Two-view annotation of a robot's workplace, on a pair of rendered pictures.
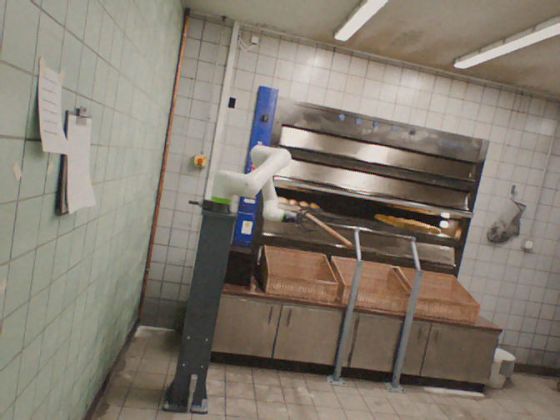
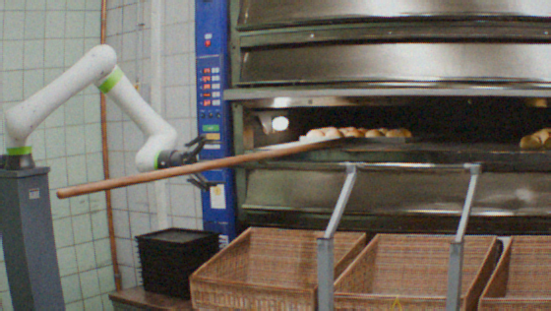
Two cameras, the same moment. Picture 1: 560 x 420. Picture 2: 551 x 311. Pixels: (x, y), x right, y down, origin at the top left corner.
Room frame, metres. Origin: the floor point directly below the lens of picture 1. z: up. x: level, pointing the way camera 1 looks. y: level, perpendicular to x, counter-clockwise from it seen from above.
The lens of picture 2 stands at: (1.23, -2.12, 1.43)
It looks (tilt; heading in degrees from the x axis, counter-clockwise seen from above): 5 degrees down; 41
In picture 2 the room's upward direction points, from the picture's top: 3 degrees counter-clockwise
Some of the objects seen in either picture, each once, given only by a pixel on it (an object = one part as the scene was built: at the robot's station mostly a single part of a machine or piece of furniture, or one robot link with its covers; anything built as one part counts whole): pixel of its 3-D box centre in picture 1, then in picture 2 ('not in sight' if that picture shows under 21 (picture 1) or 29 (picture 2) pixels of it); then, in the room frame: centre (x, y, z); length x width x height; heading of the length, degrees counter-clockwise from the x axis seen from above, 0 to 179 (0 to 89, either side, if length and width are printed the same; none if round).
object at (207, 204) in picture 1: (211, 205); (12, 160); (2.51, 0.42, 1.23); 0.26 x 0.15 x 0.06; 100
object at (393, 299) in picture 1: (367, 282); (417, 282); (3.48, -0.82, 0.72); 0.56 x 0.49 x 0.28; 100
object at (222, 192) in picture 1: (225, 187); (18, 129); (2.51, 0.35, 1.36); 0.16 x 0.13 x 0.19; 65
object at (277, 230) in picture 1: (362, 241); (438, 192); (3.74, -0.76, 1.02); 1.79 x 0.11 x 0.19; 99
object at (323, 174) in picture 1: (373, 183); (432, 60); (3.74, -0.76, 1.54); 1.79 x 0.11 x 0.19; 99
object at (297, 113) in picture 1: (383, 132); not in sight; (3.77, -0.75, 1.99); 1.80 x 0.08 x 0.21; 99
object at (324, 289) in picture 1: (297, 272); (278, 274); (3.38, -0.22, 0.72); 0.56 x 0.49 x 0.28; 101
